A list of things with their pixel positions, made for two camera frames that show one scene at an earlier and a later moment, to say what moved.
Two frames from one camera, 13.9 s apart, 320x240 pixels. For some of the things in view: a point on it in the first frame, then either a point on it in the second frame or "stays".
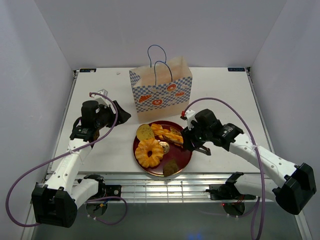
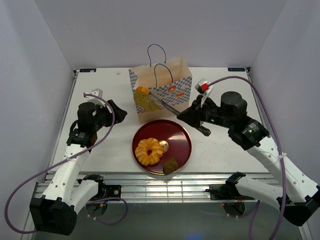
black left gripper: (122, 115) stays
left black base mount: (113, 190) stays
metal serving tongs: (202, 149) → (163, 103)
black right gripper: (188, 135) → (192, 115)
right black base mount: (228, 191) stays
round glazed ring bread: (141, 153) stays
